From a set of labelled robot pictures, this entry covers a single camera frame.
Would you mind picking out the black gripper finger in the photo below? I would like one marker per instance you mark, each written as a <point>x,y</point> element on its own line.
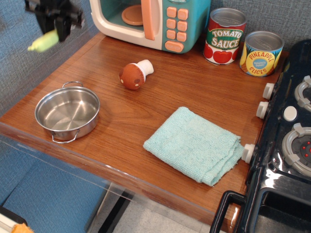
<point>46,24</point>
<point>63,27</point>

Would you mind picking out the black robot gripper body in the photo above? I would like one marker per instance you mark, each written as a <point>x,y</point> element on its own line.
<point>56,8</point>

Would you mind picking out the yellow handled metal spoon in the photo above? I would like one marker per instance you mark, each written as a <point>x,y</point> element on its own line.
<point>45,42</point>

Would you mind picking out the light blue folded towel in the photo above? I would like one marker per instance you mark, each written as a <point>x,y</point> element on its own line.
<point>195,146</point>

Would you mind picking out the plush brown mushroom toy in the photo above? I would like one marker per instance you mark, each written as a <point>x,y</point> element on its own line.
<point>133,75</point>

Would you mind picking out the teal toy microwave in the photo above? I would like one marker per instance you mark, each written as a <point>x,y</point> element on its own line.
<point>168,25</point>

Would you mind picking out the tomato sauce can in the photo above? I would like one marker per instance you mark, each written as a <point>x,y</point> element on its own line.
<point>224,32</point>

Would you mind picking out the pineapple slices can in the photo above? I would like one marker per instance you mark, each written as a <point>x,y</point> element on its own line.
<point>261,53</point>

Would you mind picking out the orange cloth at corner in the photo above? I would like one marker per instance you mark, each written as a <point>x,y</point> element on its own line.
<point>21,228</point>

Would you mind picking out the black toy stove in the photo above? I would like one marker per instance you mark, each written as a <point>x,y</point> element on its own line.
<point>278,184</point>

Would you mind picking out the steel pot with handles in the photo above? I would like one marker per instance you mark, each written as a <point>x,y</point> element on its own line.
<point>68,113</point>

